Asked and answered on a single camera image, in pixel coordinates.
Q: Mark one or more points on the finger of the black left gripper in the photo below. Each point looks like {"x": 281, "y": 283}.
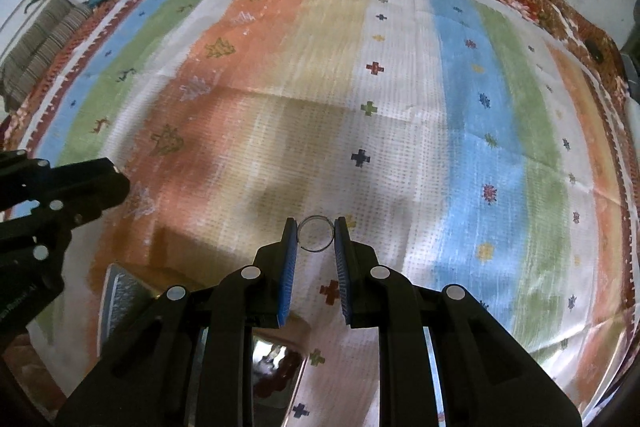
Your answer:
{"x": 24, "y": 179}
{"x": 73, "y": 195}

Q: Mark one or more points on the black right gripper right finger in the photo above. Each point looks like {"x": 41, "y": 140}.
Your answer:
{"x": 444, "y": 359}

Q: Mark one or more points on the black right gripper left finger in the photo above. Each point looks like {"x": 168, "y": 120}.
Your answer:
{"x": 184, "y": 358}

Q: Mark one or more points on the grey striped folded cloth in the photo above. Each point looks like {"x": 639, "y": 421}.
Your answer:
{"x": 27, "y": 62}

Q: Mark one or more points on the silver metal tin box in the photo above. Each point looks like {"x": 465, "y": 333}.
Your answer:
{"x": 123, "y": 294}

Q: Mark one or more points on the striped colourful cloth mat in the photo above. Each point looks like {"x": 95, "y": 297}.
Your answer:
{"x": 460, "y": 141}

